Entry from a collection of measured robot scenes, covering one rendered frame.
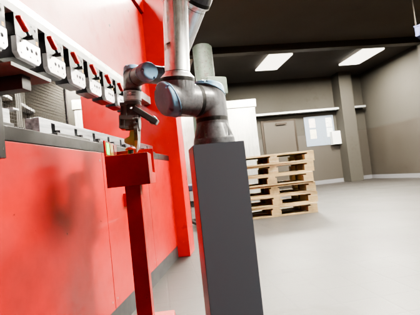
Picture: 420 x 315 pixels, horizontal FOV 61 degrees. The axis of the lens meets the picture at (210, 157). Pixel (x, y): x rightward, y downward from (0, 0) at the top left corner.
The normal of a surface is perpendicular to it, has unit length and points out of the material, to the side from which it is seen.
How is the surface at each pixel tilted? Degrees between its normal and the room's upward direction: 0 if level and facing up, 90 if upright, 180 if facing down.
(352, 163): 90
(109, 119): 90
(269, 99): 90
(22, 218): 90
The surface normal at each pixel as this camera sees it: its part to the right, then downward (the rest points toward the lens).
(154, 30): -0.11, -0.04
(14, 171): 0.99, -0.11
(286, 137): 0.15, -0.07
